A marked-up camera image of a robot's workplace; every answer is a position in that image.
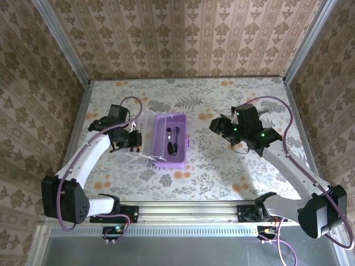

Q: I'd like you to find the clear plastic box lid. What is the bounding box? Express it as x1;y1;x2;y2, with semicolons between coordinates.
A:
121;109;167;167

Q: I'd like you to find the silver ratchet wrench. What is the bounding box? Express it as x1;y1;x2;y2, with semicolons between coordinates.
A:
165;126;174;155

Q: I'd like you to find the purple plastic tool box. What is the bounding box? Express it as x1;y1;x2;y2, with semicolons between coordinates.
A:
151;112;191;169

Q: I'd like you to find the small circuit board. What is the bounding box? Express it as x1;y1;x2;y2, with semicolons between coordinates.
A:
102;226;125;241
257;226;280;241

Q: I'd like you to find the grey metal panel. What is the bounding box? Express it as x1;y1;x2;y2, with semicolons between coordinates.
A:
26;224;352;266

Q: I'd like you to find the aluminium side rail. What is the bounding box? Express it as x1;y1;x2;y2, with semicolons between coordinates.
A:
52;80;94;207
285;79;328;202

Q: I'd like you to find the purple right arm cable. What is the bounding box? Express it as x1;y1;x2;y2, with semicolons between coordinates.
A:
244;96;355;266

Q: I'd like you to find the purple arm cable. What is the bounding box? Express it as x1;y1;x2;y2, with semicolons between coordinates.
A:
56;96;144;242
244;96;355;266

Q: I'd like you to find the aluminium frame post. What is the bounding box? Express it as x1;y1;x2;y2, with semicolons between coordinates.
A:
29;0;92;84
282;0;338;84

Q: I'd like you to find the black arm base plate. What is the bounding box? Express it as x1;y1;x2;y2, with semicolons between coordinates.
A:
236;203;290;223
89;204;140;224

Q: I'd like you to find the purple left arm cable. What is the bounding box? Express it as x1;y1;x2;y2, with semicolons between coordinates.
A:
56;96;144;242

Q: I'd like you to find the long aluminium mounting rail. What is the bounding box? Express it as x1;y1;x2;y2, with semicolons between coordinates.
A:
38;201;344;224

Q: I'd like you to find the slotted grey cable duct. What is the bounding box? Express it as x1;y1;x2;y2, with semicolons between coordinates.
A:
51;226;338;237

